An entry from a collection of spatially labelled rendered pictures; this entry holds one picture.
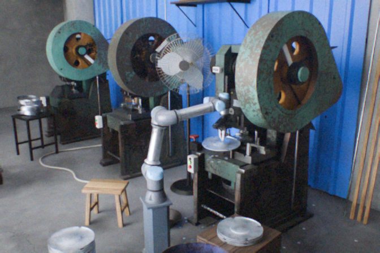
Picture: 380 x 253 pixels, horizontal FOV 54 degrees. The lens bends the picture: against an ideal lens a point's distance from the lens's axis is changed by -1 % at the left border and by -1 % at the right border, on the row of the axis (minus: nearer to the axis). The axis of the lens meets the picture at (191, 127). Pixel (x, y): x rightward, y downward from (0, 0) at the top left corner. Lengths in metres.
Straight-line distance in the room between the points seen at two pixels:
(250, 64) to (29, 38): 7.05
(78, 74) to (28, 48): 3.58
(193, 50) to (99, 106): 2.70
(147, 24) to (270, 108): 1.88
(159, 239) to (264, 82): 1.31
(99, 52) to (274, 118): 3.58
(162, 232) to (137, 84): 1.70
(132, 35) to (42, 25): 5.35
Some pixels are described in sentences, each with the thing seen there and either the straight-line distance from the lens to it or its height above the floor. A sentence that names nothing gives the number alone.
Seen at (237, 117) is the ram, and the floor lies 0.96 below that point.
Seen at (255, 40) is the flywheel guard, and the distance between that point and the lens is 2.39.
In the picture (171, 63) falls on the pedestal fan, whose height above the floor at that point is 1.30.
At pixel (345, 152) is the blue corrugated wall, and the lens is 3.85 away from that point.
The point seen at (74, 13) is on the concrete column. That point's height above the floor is 1.90.
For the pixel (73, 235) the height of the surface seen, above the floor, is 0.32.
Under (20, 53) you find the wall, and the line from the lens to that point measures 8.89.
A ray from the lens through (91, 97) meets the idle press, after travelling 5.83.
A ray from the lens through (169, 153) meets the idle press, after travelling 4.54.
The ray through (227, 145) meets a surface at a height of 0.78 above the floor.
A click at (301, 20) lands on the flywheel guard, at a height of 1.68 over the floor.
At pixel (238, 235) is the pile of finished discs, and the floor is 0.39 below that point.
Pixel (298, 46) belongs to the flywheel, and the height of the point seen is 1.51.
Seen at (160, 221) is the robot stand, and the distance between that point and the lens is 2.71.
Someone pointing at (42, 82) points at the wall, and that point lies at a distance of 9.06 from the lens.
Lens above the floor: 1.63
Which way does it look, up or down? 15 degrees down
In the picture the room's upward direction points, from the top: straight up
